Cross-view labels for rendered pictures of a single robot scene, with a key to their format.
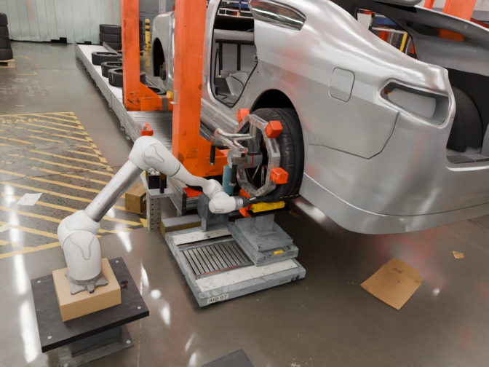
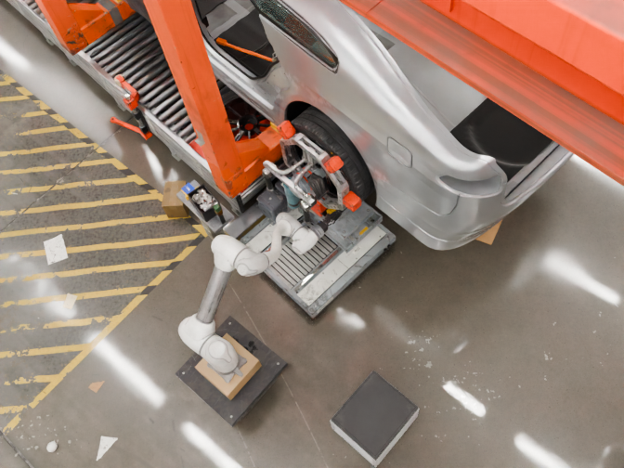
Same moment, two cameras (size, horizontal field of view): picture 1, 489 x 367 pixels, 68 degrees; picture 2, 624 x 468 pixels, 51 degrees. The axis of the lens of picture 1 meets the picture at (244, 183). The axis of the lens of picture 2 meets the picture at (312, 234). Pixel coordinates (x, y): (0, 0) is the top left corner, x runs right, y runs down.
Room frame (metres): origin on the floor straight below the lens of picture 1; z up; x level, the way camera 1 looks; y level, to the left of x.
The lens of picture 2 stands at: (0.10, 0.24, 4.22)
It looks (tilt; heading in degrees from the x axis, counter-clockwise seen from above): 61 degrees down; 355
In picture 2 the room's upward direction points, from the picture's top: 10 degrees counter-clockwise
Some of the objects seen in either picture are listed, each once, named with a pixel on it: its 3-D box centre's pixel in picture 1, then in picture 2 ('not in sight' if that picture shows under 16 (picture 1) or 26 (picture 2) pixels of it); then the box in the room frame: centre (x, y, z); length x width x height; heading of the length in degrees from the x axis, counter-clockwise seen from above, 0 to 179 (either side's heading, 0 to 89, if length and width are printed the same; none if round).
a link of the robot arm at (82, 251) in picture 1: (83, 252); (220, 353); (1.47, 0.77, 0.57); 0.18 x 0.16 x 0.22; 38
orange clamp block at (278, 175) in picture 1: (278, 175); (352, 201); (2.08, -0.21, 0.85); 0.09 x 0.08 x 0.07; 30
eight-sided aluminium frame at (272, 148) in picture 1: (253, 156); (314, 172); (2.35, -0.04, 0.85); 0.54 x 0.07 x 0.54; 30
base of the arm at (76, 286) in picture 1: (86, 277); (228, 363); (1.45, 0.75, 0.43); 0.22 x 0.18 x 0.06; 36
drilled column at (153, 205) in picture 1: (153, 206); (209, 219); (2.61, 0.73, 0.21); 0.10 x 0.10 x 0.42; 30
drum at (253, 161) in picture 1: (244, 158); (305, 179); (2.32, 0.02, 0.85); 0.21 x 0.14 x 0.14; 120
